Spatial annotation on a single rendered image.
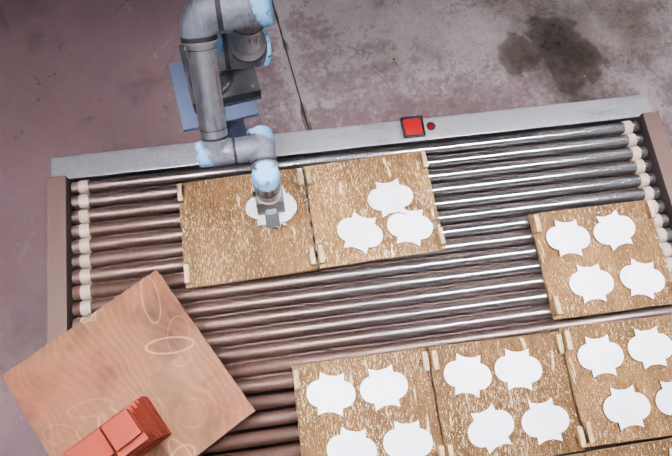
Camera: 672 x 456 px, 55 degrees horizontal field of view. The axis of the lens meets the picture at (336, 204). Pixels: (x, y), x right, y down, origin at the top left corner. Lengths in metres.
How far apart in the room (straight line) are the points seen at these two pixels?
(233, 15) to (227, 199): 0.66
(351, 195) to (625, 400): 1.04
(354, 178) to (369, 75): 1.33
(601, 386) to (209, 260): 1.26
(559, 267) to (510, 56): 1.67
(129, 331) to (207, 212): 0.45
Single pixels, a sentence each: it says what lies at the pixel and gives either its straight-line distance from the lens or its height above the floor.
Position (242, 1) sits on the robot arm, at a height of 1.55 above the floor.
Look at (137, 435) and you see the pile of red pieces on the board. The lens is 1.66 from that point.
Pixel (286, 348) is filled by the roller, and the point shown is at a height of 0.92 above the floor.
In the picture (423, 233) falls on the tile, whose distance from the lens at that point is 2.10.
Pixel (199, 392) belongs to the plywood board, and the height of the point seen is 1.04.
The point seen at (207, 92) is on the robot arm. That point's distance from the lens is 1.77.
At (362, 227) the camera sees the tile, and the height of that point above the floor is 0.94.
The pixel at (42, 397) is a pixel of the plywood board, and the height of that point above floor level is 1.04.
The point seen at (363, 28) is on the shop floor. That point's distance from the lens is 3.54.
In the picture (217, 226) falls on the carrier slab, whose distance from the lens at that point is 2.10.
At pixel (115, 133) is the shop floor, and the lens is 3.35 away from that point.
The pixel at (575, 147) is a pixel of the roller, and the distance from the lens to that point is 2.39.
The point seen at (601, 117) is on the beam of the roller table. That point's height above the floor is 0.92.
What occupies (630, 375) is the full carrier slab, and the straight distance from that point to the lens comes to 2.23.
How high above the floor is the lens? 2.93
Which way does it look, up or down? 71 degrees down
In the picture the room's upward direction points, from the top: 8 degrees clockwise
